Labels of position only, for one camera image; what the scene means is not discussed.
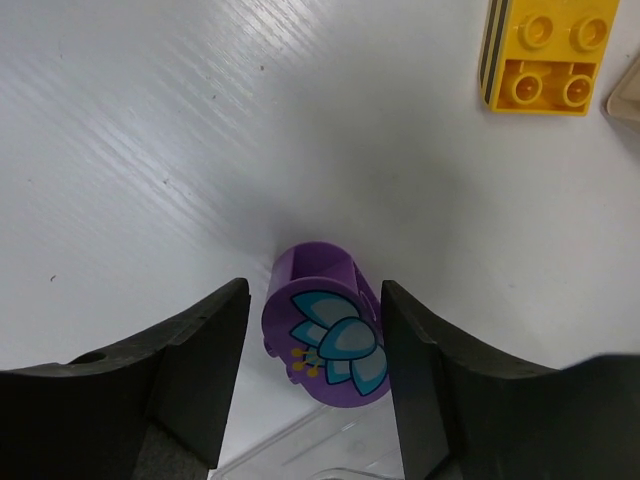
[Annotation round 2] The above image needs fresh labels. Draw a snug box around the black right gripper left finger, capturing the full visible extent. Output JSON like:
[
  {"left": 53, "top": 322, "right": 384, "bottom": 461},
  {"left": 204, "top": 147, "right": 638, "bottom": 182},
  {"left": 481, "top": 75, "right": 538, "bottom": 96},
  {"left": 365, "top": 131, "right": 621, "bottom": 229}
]
[{"left": 1, "top": 278, "right": 250, "bottom": 479}]

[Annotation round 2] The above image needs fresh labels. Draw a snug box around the yellow rectangular lego brick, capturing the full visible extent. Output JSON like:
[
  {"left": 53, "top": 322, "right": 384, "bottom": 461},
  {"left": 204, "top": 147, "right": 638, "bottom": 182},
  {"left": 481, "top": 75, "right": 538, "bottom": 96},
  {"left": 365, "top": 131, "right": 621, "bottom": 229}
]
[{"left": 478, "top": 0, "right": 619, "bottom": 116}]

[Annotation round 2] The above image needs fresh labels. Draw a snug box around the clear plastic container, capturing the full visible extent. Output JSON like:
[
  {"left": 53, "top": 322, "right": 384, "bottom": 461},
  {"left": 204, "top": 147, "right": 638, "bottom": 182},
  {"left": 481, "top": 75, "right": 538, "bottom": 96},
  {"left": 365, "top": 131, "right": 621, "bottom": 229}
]
[{"left": 209, "top": 395, "right": 404, "bottom": 479}]

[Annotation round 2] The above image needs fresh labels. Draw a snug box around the orange tinted plastic container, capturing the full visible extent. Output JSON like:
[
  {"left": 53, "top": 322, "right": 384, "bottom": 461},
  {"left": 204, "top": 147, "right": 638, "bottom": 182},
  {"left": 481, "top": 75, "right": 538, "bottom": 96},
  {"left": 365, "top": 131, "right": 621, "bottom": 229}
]
[{"left": 603, "top": 55, "right": 639, "bottom": 137}]

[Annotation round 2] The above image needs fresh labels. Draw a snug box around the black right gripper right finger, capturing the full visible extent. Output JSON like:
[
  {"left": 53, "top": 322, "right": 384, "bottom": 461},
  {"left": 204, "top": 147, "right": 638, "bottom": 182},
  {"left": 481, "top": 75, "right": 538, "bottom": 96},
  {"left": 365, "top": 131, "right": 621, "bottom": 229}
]
[{"left": 381, "top": 281, "right": 639, "bottom": 479}]

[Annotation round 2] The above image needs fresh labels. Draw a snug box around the purple round flower lego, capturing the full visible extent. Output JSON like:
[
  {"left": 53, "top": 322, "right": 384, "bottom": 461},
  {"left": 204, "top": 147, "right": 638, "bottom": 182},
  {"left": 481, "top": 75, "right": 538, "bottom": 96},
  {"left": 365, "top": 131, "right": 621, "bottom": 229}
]
[{"left": 261, "top": 241, "right": 390, "bottom": 408}]

